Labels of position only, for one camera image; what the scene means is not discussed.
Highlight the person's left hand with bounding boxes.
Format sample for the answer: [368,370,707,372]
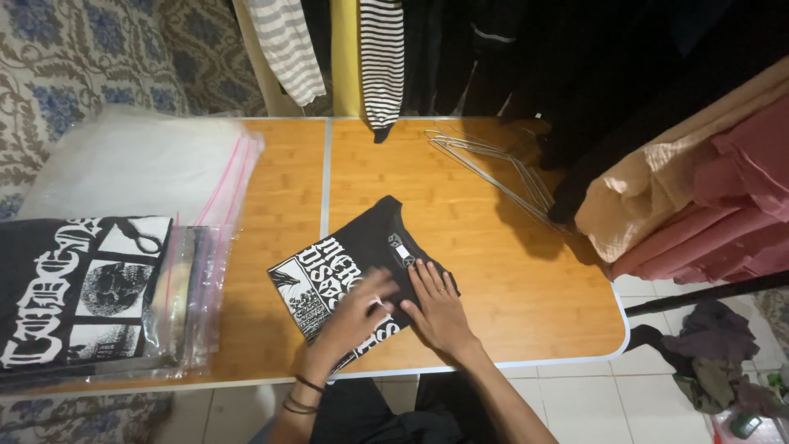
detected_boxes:
[313,268,402,371]

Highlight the person's right hand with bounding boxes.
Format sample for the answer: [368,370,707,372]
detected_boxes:
[400,259,485,362]

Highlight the black printed t-shirt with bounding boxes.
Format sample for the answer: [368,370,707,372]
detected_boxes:
[268,195,461,375]

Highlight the person's black clothing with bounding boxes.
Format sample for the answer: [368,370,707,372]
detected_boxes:
[249,372,500,444]

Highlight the double black wristband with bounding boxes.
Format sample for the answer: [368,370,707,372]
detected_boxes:
[281,395,320,416]

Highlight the black white striped hanging garment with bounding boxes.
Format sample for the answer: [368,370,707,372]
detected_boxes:
[359,0,406,144]

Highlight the yellow hanging garment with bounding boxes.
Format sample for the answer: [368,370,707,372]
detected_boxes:
[330,0,366,118]

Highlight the grey striped hanging garment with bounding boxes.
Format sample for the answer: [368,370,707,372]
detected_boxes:
[245,0,328,107]

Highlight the stack of clear zip bags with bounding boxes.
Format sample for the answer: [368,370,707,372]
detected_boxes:
[17,104,266,247]

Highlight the beige hanging garment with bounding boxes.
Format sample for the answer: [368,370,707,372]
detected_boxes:
[574,55,789,264]

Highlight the stack of bagged black t-shirts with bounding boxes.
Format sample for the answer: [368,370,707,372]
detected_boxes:
[0,215,224,386]

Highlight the row of black hanging garments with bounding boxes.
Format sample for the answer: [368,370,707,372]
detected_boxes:
[401,0,789,225]

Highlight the black rack bar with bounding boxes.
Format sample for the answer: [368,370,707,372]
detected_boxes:
[624,270,789,319]

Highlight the heap of dark clothes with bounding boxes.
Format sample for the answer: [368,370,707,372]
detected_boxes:
[628,300,789,421]

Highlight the pink hanging garments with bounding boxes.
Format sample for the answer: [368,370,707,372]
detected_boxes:
[607,92,789,285]

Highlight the clear plastic bag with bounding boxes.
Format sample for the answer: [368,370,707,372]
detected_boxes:
[709,401,789,444]

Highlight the bundle of wire hangers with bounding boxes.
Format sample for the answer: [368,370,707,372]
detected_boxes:
[423,120,575,236]

